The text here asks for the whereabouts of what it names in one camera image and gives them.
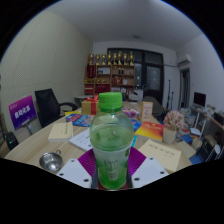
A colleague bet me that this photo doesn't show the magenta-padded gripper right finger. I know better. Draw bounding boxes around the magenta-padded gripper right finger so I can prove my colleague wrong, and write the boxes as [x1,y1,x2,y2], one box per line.
[126,146,170,189]

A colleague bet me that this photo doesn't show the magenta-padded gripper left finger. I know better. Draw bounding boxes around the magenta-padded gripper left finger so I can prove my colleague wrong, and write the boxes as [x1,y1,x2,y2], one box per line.
[56,147,99,190]

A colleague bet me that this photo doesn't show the green drink bottle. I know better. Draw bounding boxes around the green drink bottle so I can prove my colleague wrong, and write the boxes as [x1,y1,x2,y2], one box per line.
[89,92,135,191]

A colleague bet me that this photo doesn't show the tan flat book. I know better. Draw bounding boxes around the tan flat book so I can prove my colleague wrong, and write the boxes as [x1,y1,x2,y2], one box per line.
[137,138,182,174]

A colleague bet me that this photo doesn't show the small metal cup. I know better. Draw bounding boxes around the small metal cup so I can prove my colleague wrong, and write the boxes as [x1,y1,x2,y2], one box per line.
[39,149,64,173]

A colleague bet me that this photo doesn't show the flat round red coaster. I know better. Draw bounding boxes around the flat round red coaster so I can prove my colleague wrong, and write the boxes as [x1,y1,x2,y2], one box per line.
[96,179,130,192]

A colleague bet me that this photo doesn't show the white paper sheets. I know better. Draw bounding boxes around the white paper sheets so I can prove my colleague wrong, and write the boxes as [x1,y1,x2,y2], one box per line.
[68,127,94,152]

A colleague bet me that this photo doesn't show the red and yellow booklet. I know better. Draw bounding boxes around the red and yellow booklet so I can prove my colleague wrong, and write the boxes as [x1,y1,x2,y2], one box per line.
[134,121,165,143]

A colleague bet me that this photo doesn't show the beige book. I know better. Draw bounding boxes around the beige book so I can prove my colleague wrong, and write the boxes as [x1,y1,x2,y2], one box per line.
[47,121,74,143]

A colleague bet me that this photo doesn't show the potted pink flowers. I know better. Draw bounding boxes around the potted pink flowers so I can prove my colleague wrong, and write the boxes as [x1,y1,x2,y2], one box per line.
[162,110,185,145]

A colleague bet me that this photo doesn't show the blue printed booklet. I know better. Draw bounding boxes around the blue printed booklet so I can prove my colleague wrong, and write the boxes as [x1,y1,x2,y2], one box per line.
[65,113,94,128]

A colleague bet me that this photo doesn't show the small standing card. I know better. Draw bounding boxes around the small standing card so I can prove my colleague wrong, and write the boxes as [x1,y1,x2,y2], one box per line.
[139,101,154,123]

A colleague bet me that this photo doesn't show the pink box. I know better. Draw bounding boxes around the pink box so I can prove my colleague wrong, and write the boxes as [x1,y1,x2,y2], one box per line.
[121,107,140,118]

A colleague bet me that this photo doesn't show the pile of books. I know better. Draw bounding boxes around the pile of books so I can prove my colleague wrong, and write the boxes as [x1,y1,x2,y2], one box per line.
[179,106,198,134]

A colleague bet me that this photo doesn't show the grey armchair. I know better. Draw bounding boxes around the grey armchair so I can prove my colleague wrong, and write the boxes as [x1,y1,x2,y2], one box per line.
[143,95,166,118]

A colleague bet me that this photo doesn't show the gift box with red ribbon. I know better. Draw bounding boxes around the gift box with red ribbon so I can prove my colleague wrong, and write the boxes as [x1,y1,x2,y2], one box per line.
[80,94,100,116]

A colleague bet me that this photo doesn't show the black office chair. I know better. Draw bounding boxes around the black office chair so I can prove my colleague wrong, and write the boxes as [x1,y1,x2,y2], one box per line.
[34,88,79,128]

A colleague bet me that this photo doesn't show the black bag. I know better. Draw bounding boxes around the black bag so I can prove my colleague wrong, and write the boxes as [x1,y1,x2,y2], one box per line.
[3,131,19,151]

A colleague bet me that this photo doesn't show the black tripod stand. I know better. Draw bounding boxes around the black tripod stand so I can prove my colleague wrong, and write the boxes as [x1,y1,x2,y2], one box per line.
[166,79,175,109]

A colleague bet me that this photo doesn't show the purple sign board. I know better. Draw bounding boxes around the purple sign board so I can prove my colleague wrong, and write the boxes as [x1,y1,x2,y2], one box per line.
[8,95,38,131]

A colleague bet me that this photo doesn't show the black computer monitor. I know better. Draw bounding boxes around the black computer monitor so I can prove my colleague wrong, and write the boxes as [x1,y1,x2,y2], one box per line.
[193,91,207,108]

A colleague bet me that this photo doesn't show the dark glass door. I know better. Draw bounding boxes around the dark glass door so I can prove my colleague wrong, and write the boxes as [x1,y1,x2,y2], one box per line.
[107,48,165,101]

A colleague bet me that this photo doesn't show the wooden shelf unit with trophies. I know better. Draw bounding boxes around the wooden shelf unit with trophies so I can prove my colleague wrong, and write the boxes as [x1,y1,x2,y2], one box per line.
[83,50,136,96]

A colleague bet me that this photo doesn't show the white air conditioner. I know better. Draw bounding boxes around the white air conditioner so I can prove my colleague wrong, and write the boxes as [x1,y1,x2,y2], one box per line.
[176,53,193,66]

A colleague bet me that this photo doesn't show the cluttered wooden wall desk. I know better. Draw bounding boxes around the cluttered wooden wall desk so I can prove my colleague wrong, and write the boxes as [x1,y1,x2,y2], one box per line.
[189,104,224,158]

